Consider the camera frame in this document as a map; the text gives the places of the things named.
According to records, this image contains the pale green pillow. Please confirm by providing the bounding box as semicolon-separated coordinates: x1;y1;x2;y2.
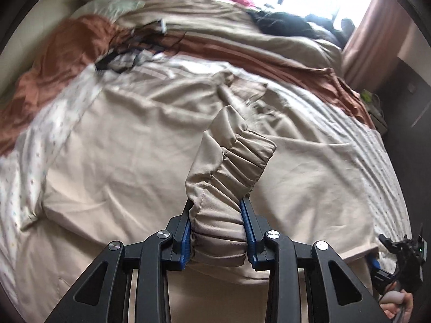
71;0;145;22

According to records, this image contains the rust brown blanket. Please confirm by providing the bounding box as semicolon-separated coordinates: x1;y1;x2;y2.
1;15;375;156

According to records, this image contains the right hand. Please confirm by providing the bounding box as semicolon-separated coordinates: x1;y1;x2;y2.
379;282;413;323

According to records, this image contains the black clothes pile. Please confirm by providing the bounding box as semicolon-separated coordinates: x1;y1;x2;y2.
247;9;348;49

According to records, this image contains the white floral bed sheet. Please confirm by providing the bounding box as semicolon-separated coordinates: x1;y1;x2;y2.
1;56;411;322

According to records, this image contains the cream padded headboard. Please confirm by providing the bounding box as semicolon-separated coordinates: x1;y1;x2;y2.
1;0;81;93

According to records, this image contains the bedside table with items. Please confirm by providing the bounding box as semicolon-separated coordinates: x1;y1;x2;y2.
360;90;388;136

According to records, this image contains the pink curtain right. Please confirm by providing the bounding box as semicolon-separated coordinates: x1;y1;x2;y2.
342;0;411;93

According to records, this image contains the beige duvet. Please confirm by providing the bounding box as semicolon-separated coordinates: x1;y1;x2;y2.
116;0;343;77

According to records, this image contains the beige large garment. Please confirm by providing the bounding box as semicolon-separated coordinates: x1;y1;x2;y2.
42;69;376;284

